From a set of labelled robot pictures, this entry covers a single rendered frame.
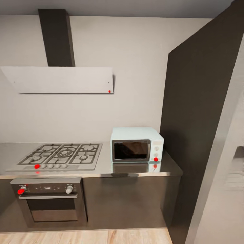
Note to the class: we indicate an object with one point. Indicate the fridge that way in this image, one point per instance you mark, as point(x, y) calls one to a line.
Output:
point(202, 124)

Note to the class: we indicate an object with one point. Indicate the burner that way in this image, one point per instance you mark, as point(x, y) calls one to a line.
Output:
point(59, 156)

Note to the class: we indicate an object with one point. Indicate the range hood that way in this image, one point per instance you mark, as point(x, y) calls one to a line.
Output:
point(61, 75)

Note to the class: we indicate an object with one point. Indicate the oven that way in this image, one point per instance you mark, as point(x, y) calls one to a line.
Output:
point(51, 202)

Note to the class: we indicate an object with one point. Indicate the microwave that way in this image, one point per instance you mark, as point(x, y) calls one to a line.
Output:
point(136, 144)

